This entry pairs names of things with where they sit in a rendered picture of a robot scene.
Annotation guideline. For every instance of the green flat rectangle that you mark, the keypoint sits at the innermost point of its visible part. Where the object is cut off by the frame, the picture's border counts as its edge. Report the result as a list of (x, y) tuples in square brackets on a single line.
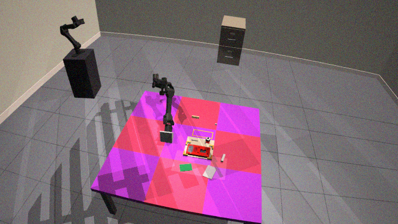
[(185, 167)]

